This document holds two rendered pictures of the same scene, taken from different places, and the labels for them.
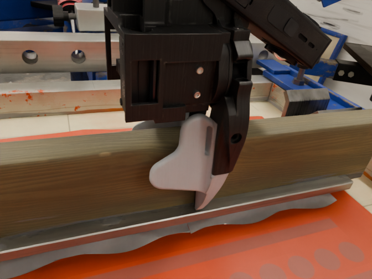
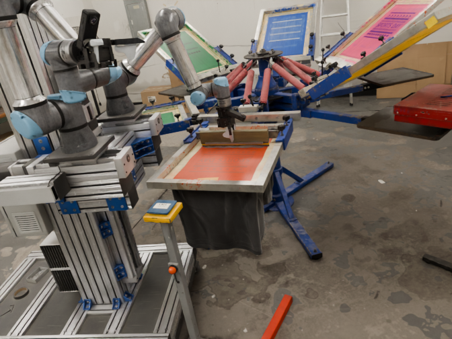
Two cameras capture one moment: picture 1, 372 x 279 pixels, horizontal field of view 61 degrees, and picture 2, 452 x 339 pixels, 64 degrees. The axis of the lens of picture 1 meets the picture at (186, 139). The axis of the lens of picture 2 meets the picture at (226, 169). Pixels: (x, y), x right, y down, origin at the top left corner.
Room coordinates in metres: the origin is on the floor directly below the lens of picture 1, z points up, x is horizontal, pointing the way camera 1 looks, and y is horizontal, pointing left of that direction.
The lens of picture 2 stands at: (-1.19, -1.38, 1.75)
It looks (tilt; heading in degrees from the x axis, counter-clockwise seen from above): 25 degrees down; 46
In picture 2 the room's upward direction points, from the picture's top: 9 degrees counter-clockwise
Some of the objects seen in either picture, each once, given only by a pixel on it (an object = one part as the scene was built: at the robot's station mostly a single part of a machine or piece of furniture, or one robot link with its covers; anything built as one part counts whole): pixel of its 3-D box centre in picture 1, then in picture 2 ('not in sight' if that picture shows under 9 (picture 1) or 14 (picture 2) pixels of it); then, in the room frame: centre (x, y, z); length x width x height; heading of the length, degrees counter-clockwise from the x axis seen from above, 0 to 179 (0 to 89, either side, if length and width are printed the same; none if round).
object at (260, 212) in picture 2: not in sight; (266, 194); (0.15, -0.27, 0.74); 0.46 x 0.04 x 0.42; 24
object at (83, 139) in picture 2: not in sight; (76, 135); (-0.59, 0.10, 1.31); 0.15 x 0.15 x 0.10
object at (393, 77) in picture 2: not in sight; (345, 89); (1.62, -0.01, 0.91); 1.34 x 0.40 x 0.08; 144
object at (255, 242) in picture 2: not in sight; (216, 217); (-0.15, -0.18, 0.74); 0.45 x 0.03 x 0.43; 114
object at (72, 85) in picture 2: not in sight; (74, 83); (-0.66, -0.18, 1.56); 0.11 x 0.08 x 0.11; 11
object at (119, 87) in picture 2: not in sight; (113, 81); (-0.19, 0.40, 1.42); 0.13 x 0.12 x 0.14; 33
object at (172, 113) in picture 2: not in sight; (151, 109); (0.34, 0.91, 1.05); 1.08 x 0.61 x 0.23; 144
